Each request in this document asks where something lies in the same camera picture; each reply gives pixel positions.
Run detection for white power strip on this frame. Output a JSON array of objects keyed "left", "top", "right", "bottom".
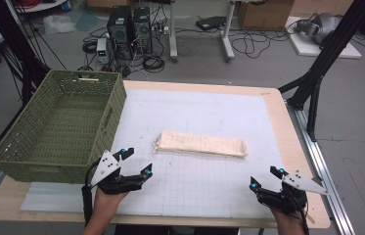
[{"left": 152, "top": 24, "right": 170, "bottom": 35}]

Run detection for white floor board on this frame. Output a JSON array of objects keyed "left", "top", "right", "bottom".
[{"left": 286, "top": 16, "right": 363, "bottom": 60}]

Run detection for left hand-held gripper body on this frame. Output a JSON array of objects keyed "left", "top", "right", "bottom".
[{"left": 90, "top": 150, "right": 145, "bottom": 196}]

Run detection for beige towel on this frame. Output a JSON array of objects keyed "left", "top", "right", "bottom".
[{"left": 153, "top": 130, "right": 249, "bottom": 160}]

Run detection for person's right hand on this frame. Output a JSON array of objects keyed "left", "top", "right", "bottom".
[{"left": 270, "top": 209, "right": 306, "bottom": 235}]

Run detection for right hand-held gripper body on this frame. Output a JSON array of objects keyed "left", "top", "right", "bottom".
[{"left": 256, "top": 169, "right": 329, "bottom": 215}]

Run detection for grey robot head shell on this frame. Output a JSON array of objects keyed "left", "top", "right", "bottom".
[{"left": 294, "top": 12, "right": 342, "bottom": 45}]

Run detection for white grid cutting mat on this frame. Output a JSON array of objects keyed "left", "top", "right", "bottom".
[{"left": 20, "top": 87, "right": 286, "bottom": 220}]

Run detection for green woven plastic basket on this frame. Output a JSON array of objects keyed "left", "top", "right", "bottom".
[{"left": 0, "top": 69, "right": 128, "bottom": 184}]

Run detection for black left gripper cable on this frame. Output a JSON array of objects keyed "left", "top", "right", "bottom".
[{"left": 81, "top": 158, "right": 101, "bottom": 227}]

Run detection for white bench power supply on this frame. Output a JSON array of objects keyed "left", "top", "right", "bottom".
[{"left": 96, "top": 37, "right": 111, "bottom": 66}]

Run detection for white desk leg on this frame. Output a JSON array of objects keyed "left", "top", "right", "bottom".
[
  {"left": 220, "top": 0, "right": 237, "bottom": 63},
  {"left": 168, "top": 0, "right": 180, "bottom": 63}
]

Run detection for black computer tower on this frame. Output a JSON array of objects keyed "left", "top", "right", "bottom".
[
  {"left": 106, "top": 6, "right": 135, "bottom": 62},
  {"left": 132, "top": 6, "right": 154, "bottom": 55}
]

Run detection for person's dark clothing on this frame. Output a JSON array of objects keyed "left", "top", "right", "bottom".
[{"left": 114, "top": 224, "right": 240, "bottom": 235}]

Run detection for flat black device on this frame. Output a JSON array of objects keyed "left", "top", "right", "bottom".
[{"left": 195, "top": 16, "right": 227, "bottom": 32}]

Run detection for large cardboard box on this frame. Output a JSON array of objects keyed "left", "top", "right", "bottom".
[{"left": 237, "top": 0, "right": 296, "bottom": 32}]

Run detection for clear plastic bag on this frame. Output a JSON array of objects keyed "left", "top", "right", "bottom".
[{"left": 42, "top": 14, "right": 77, "bottom": 35}]

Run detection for coiled black cable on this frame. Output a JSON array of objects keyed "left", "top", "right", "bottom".
[{"left": 142, "top": 55, "right": 166, "bottom": 73}]

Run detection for tangled black floor cables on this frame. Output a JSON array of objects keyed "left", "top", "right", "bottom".
[{"left": 232, "top": 29, "right": 291, "bottom": 60}]

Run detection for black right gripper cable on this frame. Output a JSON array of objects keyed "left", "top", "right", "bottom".
[{"left": 297, "top": 200, "right": 311, "bottom": 235}]

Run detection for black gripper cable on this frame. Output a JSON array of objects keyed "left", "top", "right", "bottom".
[
  {"left": 81, "top": 158, "right": 101, "bottom": 227},
  {"left": 297, "top": 200, "right": 311, "bottom": 235}
]

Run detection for black metal stand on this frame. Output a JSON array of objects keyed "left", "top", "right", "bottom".
[
  {"left": 277, "top": 0, "right": 365, "bottom": 142},
  {"left": 0, "top": 0, "right": 52, "bottom": 106}
]

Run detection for person's left hand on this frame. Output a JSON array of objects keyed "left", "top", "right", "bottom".
[{"left": 90, "top": 188, "right": 129, "bottom": 226}]

